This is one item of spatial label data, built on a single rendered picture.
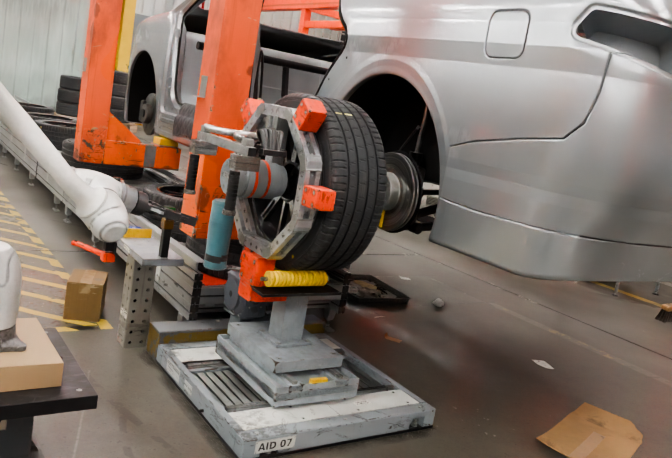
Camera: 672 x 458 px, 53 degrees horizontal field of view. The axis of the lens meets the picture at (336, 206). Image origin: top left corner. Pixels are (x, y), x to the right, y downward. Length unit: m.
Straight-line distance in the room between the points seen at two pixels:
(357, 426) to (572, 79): 1.37
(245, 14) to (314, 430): 1.61
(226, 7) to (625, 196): 1.63
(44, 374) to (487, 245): 1.35
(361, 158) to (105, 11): 2.68
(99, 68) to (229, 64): 1.93
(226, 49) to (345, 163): 0.79
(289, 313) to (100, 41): 2.57
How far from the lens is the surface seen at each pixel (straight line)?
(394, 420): 2.60
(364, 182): 2.29
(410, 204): 2.63
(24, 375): 1.96
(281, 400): 2.45
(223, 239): 2.52
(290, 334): 2.64
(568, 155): 2.05
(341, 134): 2.29
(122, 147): 4.69
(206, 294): 3.05
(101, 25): 4.61
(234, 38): 2.79
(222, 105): 2.78
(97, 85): 4.61
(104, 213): 1.94
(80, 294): 3.28
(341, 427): 2.45
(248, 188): 2.35
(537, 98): 2.13
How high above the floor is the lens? 1.16
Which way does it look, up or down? 8 degrees down
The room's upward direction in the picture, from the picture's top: 10 degrees clockwise
